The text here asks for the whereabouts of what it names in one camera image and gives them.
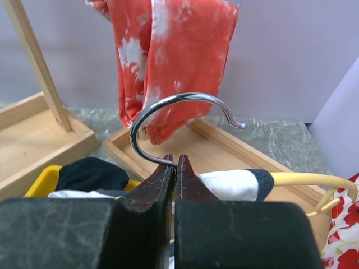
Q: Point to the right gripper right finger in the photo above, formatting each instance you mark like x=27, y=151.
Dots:
x=210, y=233

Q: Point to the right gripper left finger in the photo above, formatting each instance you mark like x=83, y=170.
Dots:
x=129, y=232

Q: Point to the white graphic tank top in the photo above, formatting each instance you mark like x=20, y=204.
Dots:
x=230, y=185

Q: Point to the yellow hanger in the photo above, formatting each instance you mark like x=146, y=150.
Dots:
x=280, y=178

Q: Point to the dark navy garment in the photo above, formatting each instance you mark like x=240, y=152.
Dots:
x=90, y=174

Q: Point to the yellow plastic bin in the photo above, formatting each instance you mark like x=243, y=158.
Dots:
x=48, y=179

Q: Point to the red floral white garment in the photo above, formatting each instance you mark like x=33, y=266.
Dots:
x=341, y=249

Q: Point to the left wooden clothes rack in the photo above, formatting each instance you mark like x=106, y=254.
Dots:
x=37, y=131

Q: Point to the orange tie-dye garment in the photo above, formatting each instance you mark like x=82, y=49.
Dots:
x=167, y=47

